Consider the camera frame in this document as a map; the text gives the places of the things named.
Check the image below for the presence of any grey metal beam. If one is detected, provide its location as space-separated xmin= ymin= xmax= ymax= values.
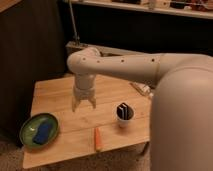
xmin=65 ymin=40 xmax=148 ymax=58

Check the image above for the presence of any wooden table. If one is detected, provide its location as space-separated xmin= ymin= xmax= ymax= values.
xmin=23 ymin=76 xmax=151 ymax=169

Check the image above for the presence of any black object in cup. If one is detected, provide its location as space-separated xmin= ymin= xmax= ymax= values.
xmin=117 ymin=103 xmax=128 ymax=120

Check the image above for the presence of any metal pole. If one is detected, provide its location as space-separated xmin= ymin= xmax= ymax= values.
xmin=68 ymin=0 xmax=80 ymax=45

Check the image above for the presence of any orange carrot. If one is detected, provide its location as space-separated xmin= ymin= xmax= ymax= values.
xmin=94 ymin=127 xmax=103 ymax=152

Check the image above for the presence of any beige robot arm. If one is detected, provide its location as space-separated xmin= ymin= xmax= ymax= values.
xmin=67 ymin=47 xmax=213 ymax=171

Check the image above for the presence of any white cup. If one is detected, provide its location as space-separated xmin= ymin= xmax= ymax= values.
xmin=117 ymin=105 xmax=134 ymax=128

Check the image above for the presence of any wooden shelf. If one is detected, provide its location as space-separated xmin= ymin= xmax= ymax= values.
xmin=62 ymin=0 xmax=213 ymax=20

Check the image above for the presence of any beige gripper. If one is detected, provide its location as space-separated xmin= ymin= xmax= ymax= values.
xmin=72 ymin=86 xmax=96 ymax=112

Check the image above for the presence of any green ceramic plate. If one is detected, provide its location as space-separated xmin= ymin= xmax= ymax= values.
xmin=19 ymin=113 xmax=59 ymax=149

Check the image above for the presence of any blue sponge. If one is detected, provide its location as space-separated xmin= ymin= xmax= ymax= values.
xmin=33 ymin=123 xmax=52 ymax=145

